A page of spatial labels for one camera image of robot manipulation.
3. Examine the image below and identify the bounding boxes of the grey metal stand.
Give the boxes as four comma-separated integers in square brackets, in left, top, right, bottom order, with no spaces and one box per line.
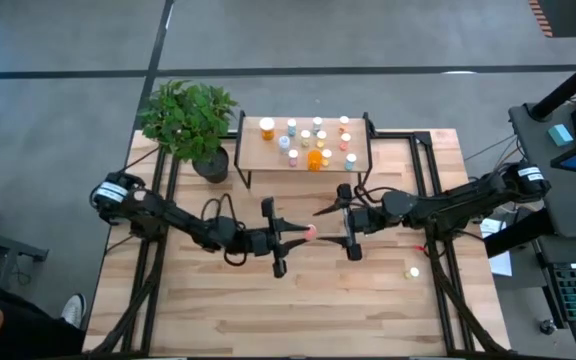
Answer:
[0,224,50,301]

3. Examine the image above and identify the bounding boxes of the black aluminium table frame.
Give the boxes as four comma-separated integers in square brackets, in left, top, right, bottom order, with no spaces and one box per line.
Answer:
[365,127,512,357]
[87,149,178,357]

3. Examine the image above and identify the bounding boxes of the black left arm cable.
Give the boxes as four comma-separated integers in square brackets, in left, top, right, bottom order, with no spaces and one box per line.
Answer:
[200,192,250,267]

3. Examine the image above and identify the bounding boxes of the grey workstation desk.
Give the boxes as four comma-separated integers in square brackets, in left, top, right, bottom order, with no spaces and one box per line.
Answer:
[507,102,576,239]

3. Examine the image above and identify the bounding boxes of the white paper sheet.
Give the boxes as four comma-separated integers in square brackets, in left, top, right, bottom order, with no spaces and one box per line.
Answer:
[480,218,514,278]

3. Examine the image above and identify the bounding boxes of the person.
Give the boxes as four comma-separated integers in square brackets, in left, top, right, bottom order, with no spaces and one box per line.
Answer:
[0,277,88,360]

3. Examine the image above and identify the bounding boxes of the black diagonal pole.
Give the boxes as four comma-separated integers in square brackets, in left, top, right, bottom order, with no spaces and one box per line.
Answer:
[530,47,576,122]

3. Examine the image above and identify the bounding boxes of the green plant in black pot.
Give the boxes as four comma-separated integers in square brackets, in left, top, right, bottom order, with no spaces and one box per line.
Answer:
[137,79,239,185]

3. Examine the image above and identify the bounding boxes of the black desk support beam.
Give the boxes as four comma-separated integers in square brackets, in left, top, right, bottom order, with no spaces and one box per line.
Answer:
[482,207,555,259]

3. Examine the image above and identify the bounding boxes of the wooden shelf black metal legs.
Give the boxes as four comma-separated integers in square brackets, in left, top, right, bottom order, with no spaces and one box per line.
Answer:
[234,110,377,192]

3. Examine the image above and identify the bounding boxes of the black mat striped edges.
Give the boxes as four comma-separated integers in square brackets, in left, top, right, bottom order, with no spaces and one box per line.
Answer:
[527,0,576,39]

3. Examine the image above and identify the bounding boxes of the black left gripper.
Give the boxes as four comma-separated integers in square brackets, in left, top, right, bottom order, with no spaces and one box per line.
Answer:
[239,196,314,280]

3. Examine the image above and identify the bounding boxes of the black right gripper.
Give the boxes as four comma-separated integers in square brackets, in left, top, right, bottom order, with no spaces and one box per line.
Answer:
[311,182,385,263]

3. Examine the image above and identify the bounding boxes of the teal small box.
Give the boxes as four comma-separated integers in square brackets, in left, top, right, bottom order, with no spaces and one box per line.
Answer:
[547,123,575,148]

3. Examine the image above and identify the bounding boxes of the large orange bottle white cap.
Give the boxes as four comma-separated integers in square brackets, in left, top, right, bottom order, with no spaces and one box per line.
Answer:
[258,116,277,142]

